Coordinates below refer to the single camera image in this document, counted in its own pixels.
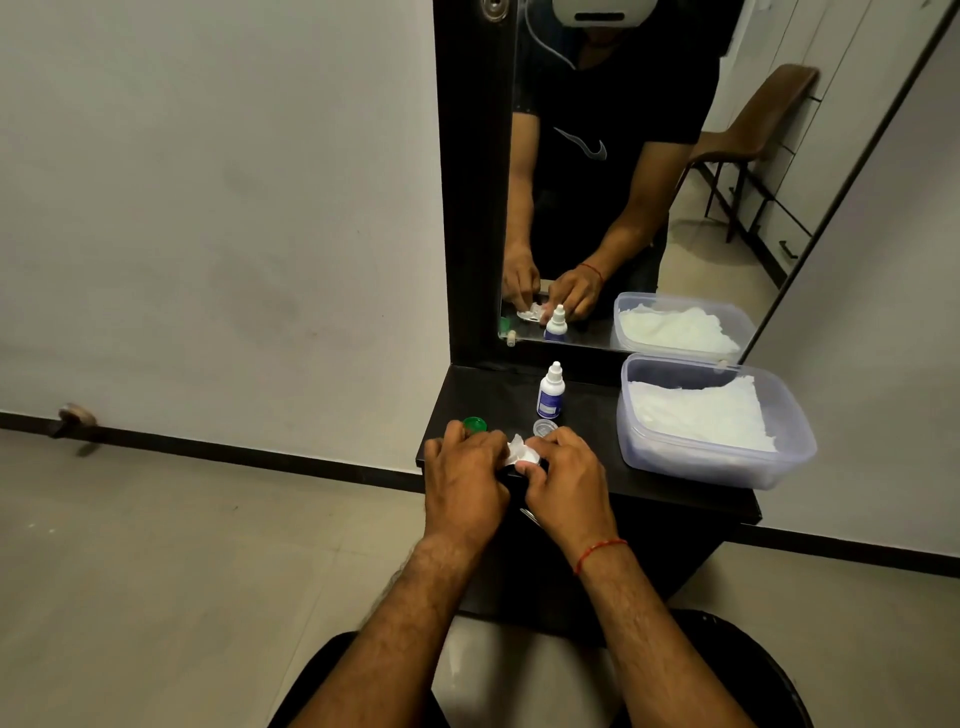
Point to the person's left hand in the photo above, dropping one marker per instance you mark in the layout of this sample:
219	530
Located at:
461	487

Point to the person's right hand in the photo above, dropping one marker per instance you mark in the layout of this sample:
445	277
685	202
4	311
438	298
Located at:
574	495

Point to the person's left fingers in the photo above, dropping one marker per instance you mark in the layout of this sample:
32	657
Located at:
474	444

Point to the person's right thumb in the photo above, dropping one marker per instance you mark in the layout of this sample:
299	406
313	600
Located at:
532	470

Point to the white tissue piece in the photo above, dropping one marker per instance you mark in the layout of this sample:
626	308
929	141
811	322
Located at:
519	451

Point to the person's left forearm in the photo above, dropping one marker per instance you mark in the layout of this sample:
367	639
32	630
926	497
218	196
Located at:
390	637

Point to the person's right forearm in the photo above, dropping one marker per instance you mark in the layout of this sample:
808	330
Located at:
645	645

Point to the green round cap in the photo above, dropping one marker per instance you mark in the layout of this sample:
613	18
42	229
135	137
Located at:
475	425

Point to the clear round cap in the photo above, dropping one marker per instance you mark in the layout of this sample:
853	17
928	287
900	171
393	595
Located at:
545	427

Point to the small metal tweezers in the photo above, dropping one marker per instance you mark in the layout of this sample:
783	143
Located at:
529	515

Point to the white dropper bottle blue label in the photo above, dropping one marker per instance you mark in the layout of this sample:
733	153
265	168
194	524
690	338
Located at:
551	394

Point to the white tissues stack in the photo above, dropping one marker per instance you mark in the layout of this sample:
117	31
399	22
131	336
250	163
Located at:
705	412

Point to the black dressing unit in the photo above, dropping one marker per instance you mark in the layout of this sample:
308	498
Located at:
472	225

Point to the clear plastic container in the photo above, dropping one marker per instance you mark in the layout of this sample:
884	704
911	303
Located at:
787	450

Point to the metal door stopper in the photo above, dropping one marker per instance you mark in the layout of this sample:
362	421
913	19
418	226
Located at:
73	418

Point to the round metal mirror stud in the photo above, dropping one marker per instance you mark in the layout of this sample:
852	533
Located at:
495	8

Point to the wall mirror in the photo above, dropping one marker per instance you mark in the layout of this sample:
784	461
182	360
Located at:
750	247

